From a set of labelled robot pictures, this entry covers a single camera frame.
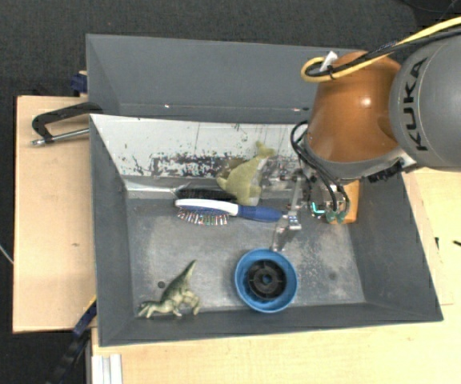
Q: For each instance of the blue round plastic spool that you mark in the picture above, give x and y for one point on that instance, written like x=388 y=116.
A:
x=284 y=290

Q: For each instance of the green plush toy animal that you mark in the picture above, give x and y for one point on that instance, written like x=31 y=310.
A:
x=244 y=178

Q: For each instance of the grey metal bin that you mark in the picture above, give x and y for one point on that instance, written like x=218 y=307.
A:
x=214 y=74

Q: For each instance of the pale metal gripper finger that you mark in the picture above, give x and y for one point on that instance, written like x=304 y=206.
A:
x=279 y=238
x=296 y=194

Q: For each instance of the pale wood board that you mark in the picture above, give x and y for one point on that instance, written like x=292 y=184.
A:
x=50 y=214

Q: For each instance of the blue and white hairbrush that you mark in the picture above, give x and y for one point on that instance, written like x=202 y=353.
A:
x=214 y=205

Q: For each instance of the green toy dinosaur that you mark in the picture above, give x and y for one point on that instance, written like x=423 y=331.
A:
x=176 y=292

